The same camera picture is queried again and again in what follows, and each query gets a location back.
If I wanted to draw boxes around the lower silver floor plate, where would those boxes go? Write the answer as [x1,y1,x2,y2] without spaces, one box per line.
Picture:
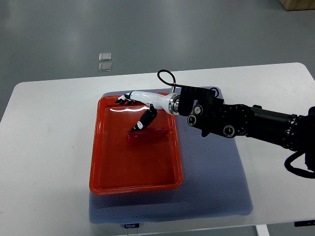
[98,62,112,72]

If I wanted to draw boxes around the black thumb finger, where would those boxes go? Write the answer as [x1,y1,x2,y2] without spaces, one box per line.
[131,104,158,131]

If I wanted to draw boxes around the white table leg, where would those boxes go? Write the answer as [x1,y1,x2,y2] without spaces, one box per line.
[255,224,270,236]

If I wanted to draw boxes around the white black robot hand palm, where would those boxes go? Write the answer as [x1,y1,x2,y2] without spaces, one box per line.
[130,91,174,114]

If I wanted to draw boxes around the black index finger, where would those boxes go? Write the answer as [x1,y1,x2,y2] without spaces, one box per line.
[115,94,132,103]

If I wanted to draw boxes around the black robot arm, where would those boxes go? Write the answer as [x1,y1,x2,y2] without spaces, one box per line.
[116,82,315,179]

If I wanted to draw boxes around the dark label under table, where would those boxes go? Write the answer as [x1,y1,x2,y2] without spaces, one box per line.
[294,220,315,227]

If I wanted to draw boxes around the blue-grey mesh mat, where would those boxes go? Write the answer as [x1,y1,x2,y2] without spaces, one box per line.
[89,116,253,224]

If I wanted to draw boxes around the silver floor plate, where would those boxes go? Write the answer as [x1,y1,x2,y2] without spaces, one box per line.
[98,52,112,61]
[98,62,112,72]

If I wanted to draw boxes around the upper silver floor plate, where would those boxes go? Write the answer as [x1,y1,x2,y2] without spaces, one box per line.
[98,52,112,61]

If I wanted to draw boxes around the red pepper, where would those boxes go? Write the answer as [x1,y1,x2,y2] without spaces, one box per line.
[126,127,168,143]

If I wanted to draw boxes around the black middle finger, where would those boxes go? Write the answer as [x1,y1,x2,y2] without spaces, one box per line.
[126,100,135,106]

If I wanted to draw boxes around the black mat label tag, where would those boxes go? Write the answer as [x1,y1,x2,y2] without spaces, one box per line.
[124,223,140,229]

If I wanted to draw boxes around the cardboard box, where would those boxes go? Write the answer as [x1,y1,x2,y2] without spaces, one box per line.
[279,0,315,11]

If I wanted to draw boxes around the red plastic tray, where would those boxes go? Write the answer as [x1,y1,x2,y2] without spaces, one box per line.
[89,94,183,195]

